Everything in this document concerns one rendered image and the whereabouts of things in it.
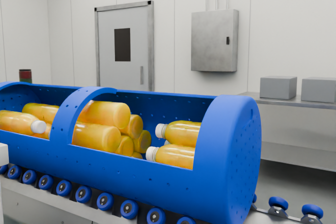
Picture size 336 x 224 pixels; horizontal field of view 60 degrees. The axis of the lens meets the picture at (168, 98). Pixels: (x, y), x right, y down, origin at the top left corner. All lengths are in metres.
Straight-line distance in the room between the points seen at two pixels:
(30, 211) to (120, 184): 0.37
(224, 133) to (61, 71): 5.88
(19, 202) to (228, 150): 0.70
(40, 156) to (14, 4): 5.52
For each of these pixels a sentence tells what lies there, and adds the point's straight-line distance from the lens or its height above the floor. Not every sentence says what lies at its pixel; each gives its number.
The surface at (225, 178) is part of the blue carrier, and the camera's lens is 0.55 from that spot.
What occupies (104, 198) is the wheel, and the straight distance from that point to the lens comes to 0.78.
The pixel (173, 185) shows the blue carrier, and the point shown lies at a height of 1.07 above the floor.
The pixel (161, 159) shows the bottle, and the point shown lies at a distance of 0.73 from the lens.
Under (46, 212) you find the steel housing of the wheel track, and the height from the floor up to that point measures 0.89.
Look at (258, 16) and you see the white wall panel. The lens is 4.07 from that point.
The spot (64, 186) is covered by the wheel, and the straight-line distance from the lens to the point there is 0.87.
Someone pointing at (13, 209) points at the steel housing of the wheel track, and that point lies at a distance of 1.05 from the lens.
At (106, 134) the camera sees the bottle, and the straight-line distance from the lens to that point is 0.75.
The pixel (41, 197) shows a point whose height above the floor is 0.92.
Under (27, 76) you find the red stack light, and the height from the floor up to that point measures 1.22.
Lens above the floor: 1.31
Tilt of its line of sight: 8 degrees down
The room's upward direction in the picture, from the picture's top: straight up
